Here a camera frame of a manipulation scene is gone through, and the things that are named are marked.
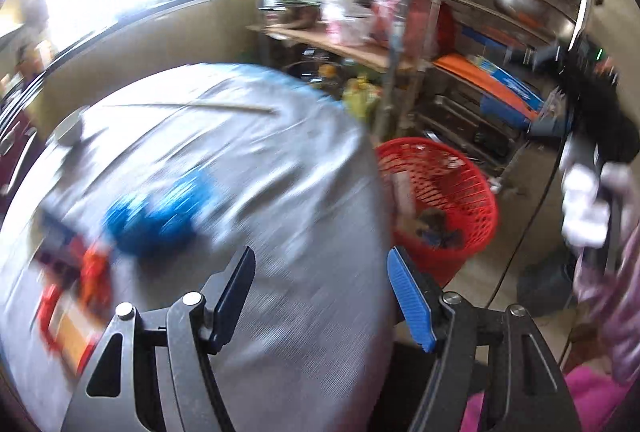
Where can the yellow plastic bag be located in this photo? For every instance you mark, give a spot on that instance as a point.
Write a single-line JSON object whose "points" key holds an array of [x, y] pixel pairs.
{"points": [[360, 99]]}

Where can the wooden shelf board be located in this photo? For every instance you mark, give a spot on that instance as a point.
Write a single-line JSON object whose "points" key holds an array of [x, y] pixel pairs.
{"points": [[345, 49]]}

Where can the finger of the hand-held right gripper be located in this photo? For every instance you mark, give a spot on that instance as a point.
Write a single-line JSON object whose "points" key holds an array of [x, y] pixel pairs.
{"points": [[537, 54], [550, 128]]}

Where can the person's right forearm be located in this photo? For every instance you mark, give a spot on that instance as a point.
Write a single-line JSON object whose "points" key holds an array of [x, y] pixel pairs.
{"points": [[620, 312]]}

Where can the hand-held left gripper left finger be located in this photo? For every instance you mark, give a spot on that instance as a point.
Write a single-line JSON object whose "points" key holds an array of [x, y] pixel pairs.
{"points": [[234, 294]]}

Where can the white bowl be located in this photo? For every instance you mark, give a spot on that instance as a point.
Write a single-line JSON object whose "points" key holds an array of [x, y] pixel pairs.
{"points": [[67, 129]]}

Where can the red-edged flat carton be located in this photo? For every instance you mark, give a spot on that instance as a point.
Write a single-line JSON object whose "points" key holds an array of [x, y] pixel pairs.
{"points": [[65, 337]]}

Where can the red wrapper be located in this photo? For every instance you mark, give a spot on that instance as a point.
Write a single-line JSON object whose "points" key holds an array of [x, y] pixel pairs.
{"points": [[95, 277]]}

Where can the pink plastic bag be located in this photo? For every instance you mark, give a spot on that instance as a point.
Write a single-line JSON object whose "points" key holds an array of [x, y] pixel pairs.
{"points": [[390, 14]]}

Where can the beige kitchen counter cabinet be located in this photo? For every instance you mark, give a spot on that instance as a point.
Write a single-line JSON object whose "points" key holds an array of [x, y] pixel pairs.
{"points": [[150, 47]]}

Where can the dark crumpled scrap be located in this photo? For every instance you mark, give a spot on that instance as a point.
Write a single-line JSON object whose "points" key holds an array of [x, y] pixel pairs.
{"points": [[437, 227]]}

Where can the orange board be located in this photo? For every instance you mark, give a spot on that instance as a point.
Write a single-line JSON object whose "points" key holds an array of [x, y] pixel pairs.
{"points": [[460, 72]]}

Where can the red plastic basket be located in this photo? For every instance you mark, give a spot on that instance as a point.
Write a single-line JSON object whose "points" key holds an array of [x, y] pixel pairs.
{"points": [[480, 212]]}

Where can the metal storage rack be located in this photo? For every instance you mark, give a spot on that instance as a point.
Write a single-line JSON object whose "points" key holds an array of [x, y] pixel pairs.
{"points": [[400, 12]]}

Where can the grey tablecloth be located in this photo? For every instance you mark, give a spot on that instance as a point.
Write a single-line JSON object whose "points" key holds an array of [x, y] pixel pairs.
{"points": [[280, 212]]}

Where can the dark printed packet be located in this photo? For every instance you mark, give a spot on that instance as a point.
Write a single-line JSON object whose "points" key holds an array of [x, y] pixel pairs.
{"points": [[57, 239]]}

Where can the person's right hand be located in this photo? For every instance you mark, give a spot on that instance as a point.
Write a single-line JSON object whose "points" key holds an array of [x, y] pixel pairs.
{"points": [[582, 207]]}

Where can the blue printed box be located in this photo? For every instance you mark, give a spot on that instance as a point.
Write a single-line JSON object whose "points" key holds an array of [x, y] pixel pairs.
{"points": [[515, 87]]}

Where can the person's pink clothing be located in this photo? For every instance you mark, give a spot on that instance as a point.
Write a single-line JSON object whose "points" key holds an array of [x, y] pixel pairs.
{"points": [[600, 397]]}

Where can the blue plastic bag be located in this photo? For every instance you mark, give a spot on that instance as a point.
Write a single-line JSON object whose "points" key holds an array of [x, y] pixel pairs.
{"points": [[150, 217]]}

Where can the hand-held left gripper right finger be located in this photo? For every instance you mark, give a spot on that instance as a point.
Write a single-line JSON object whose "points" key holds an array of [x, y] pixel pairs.
{"points": [[410, 302]]}

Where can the steel tray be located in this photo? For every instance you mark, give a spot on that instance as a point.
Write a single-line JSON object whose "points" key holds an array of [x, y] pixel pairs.
{"points": [[450, 112]]}

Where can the thin wooden stick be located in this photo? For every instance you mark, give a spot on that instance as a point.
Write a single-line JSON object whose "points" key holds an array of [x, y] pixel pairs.
{"points": [[225, 106]]}

